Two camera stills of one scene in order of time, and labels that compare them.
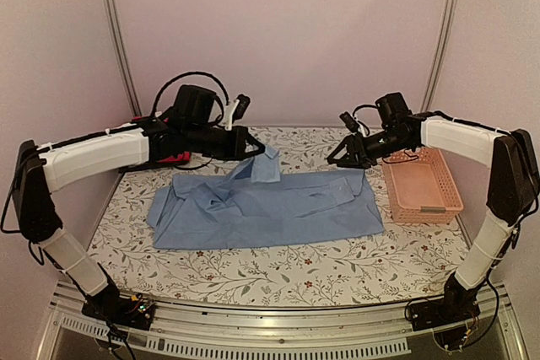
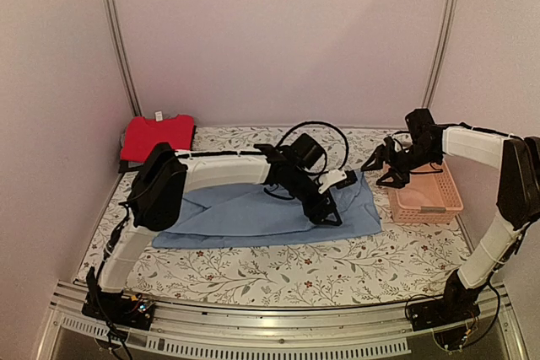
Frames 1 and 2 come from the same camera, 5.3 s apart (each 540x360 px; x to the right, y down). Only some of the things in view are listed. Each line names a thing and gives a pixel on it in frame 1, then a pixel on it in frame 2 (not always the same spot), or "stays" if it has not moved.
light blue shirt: (251, 206) stays
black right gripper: (355, 147) -> (383, 154)
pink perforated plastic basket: (420, 189) stays
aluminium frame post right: (444, 34) stays
